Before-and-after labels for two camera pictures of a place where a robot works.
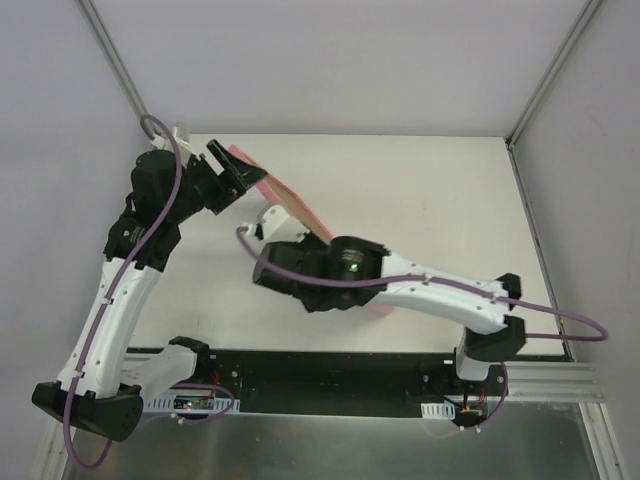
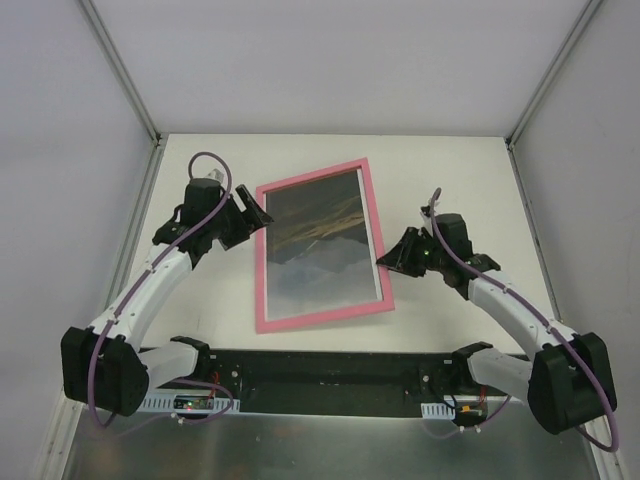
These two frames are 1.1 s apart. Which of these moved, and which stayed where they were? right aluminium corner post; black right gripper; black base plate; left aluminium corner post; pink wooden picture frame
Moved: pink wooden picture frame; black right gripper
Stayed: black base plate; right aluminium corner post; left aluminium corner post
